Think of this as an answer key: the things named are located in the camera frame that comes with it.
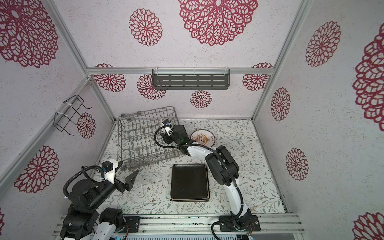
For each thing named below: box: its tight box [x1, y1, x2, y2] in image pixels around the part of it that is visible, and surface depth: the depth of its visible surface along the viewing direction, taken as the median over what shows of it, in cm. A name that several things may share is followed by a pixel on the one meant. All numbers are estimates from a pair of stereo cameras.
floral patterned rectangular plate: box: [170, 193, 210, 202], surface depth 79 cm
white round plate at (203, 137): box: [190, 129, 216, 147], surface depth 109 cm
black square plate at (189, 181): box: [171, 164, 208, 199], surface depth 85 cm
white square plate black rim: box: [169, 192, 211, 202], surface depth 79 cm
